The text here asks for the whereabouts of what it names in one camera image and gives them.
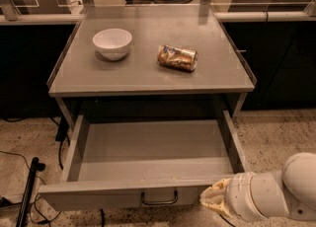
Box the black drawer handle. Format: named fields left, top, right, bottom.
left=140, top=190, right=179, bottom=206

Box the grey cabinet table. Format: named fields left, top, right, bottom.
left=49, top=4, right=255, bottom=125

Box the crushed gold drink can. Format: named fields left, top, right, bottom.
left=157, top=44, right=198, bottom=72

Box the black floor cable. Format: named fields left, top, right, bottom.
left=0, top=150, right=63, bottom=225

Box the white ceramic bowl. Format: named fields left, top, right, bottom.
left=93, top=29, right=132, bottom=61

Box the black pole stand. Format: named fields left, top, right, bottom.
left=16, top=157, right=40, bottom=227

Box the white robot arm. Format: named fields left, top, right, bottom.
left=199, top=153, right=316, bottom=222

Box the grey top drawer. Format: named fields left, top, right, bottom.
left=39, top=111, right=249, bottom=211

